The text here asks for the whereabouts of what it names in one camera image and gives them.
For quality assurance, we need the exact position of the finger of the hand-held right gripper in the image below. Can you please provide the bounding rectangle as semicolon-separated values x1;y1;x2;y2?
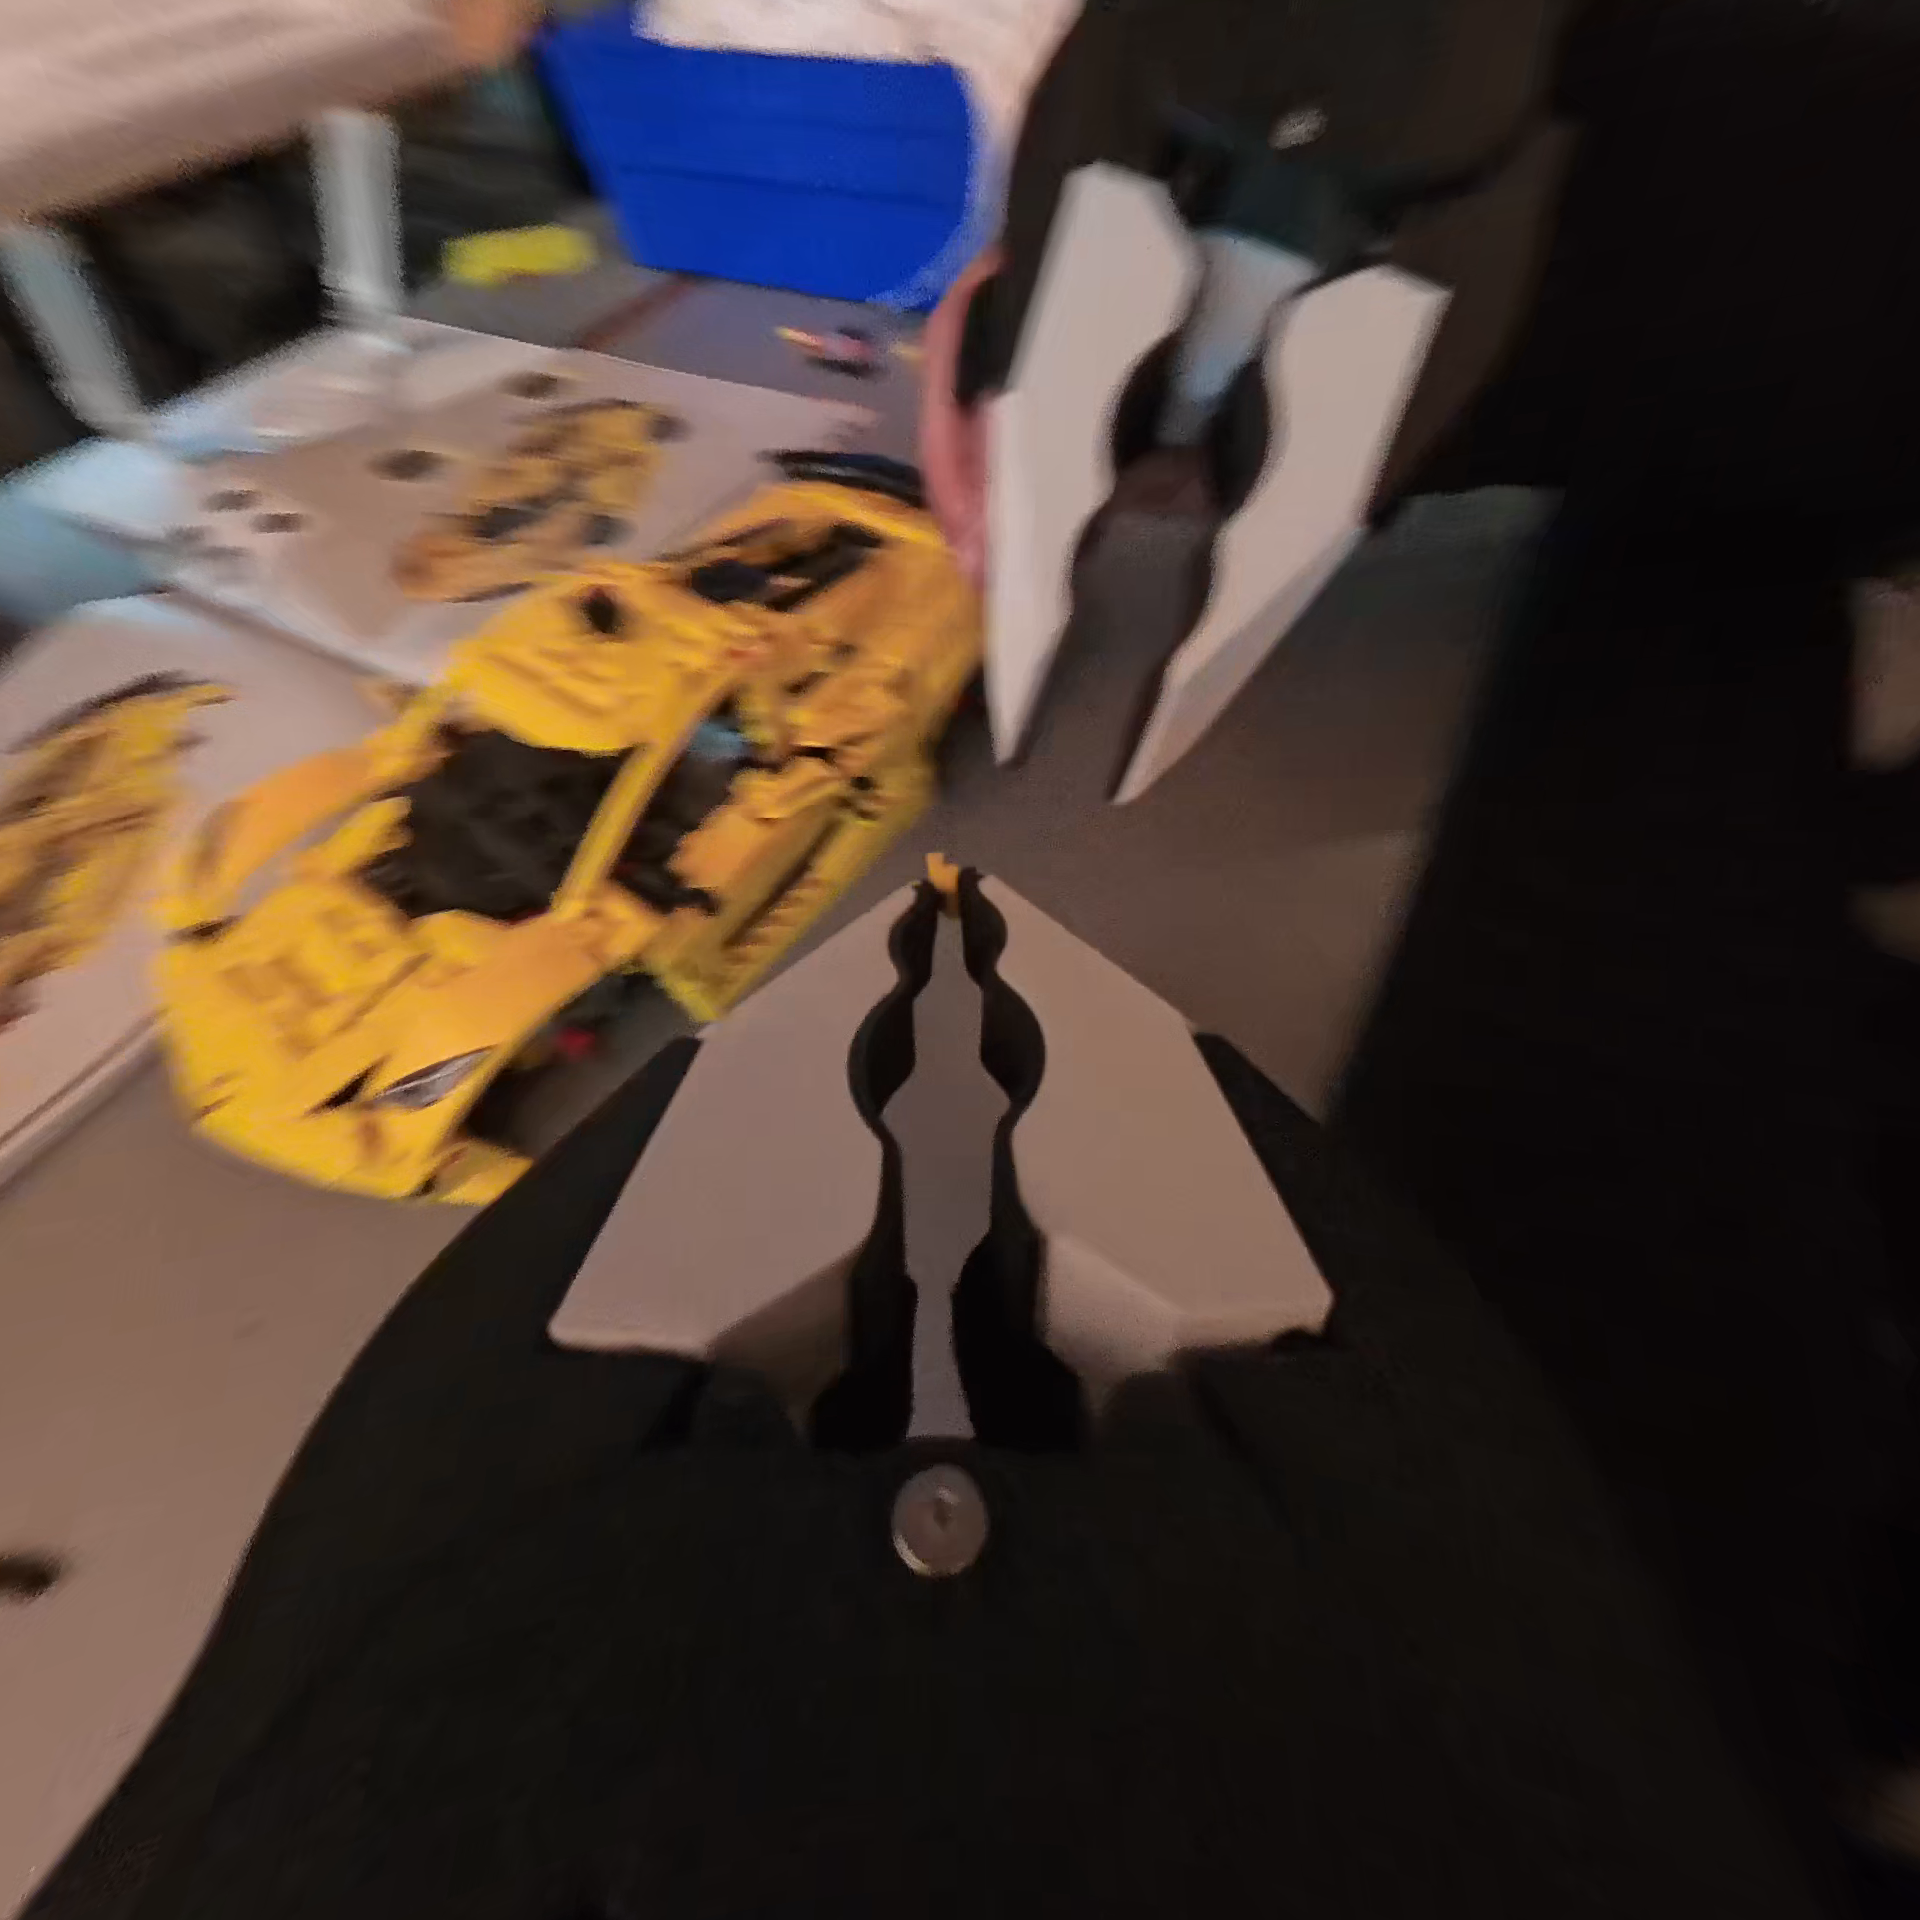
978;162;1205;761
1111;274;1450;807

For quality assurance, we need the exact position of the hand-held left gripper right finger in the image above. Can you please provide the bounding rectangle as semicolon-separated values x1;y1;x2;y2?
958;871;1336;1453

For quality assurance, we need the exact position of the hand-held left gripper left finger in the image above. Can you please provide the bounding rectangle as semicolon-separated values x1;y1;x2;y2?
545;882;922;1453

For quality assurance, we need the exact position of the yellow toy brick car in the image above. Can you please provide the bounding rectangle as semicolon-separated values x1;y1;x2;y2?
150;481;991;1211

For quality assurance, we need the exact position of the grey desk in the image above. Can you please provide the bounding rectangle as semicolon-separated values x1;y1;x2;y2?
0;271;1561;1920

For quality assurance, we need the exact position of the person's right hand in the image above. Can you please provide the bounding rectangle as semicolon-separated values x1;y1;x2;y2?
919;259;994;583

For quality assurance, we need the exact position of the blue plastic bin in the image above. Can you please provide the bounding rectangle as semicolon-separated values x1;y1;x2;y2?
537;0;984;315

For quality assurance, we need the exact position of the small yellow object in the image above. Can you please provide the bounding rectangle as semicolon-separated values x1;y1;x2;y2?
441;225;604;288

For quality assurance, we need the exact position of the wheel picture instruction booklet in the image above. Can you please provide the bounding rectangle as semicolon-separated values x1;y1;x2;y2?
150;322;889;681

